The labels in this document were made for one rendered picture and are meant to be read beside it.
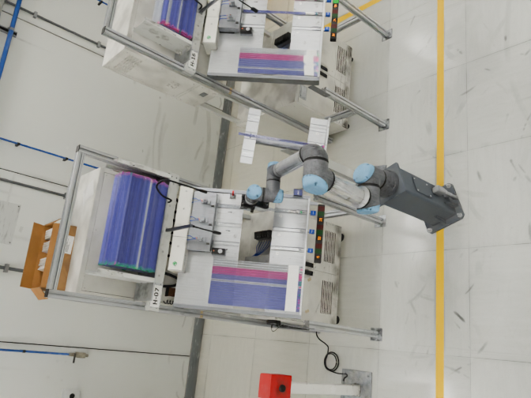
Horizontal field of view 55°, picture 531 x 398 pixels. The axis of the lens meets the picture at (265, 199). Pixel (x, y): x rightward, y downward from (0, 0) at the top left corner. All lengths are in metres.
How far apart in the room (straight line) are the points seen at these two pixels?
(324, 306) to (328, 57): 1.81
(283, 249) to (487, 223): 1.16
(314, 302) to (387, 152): 1.15
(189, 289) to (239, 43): 1.60
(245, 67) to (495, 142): 1.57
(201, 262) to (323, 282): 0.92
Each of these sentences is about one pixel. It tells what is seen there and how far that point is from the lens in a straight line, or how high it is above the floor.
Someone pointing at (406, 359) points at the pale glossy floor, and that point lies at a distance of 3.27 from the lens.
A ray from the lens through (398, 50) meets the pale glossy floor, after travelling 3.97.
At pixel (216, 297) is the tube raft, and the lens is 2.87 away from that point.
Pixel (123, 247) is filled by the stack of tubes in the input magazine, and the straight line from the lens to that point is 2.73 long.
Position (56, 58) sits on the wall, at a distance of 4.57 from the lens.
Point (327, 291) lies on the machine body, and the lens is 3.47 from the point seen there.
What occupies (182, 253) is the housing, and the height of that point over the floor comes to 1.25.
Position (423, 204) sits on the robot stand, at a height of 0.30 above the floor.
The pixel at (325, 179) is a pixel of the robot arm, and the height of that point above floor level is 1.13.
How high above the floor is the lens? 2.72
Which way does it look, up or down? 38 degrees down
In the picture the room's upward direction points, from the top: 71 degrees counter-clockwise
